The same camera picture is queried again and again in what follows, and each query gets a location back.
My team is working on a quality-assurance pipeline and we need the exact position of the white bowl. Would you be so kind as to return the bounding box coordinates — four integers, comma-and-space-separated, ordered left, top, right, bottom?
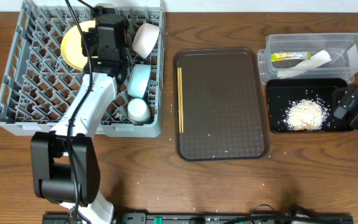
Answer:
132, 23, 160, 59

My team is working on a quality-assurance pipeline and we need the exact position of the yellow plate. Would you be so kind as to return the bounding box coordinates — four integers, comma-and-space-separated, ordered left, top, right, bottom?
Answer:
61, 25, 88, 70

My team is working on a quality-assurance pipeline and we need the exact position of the light blue bowl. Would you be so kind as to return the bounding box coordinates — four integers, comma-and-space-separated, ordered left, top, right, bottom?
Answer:
127, 64, 151, 98

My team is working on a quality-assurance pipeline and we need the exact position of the white cup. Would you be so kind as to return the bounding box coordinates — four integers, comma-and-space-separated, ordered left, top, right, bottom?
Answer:
127, 98, 151, 124

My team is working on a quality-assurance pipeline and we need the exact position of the wooden chopstick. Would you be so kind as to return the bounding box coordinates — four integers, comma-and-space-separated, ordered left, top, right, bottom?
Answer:
177, 67, 182, 133
178, 67, 184, 133

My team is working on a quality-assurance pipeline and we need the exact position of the green snack wrapper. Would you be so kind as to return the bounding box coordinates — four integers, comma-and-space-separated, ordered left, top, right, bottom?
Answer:
270, 52, 311, 62

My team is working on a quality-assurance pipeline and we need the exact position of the leftover rice pile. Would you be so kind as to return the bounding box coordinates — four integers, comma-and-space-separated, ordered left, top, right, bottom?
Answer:
283, 99, 329, 131

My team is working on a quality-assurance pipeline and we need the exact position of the white paper chopstick sleeve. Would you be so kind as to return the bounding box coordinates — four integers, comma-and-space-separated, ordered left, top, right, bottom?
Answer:
277, 50, 332, 78

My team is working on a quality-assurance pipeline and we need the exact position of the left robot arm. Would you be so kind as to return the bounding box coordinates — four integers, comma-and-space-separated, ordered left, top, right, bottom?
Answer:
30, 12, 128, 223

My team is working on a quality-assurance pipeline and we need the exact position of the grey dishwasher rack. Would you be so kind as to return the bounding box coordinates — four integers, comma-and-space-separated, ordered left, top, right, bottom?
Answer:
0, 1, 166, 138

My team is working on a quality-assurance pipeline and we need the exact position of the black waste tray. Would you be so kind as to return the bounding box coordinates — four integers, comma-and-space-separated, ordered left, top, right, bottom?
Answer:
266, 78, 352, 133

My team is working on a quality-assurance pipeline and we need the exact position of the dark brown serving tray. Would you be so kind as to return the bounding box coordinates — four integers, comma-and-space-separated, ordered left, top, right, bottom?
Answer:
173, 47, 270, 162

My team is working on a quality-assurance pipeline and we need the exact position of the clear plastic bin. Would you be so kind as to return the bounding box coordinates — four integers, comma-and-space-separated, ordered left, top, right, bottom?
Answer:
257, 33, 358, 85

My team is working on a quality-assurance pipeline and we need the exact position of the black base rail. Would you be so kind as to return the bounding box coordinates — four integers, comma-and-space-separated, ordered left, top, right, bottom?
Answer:
41, 205, 354, 224

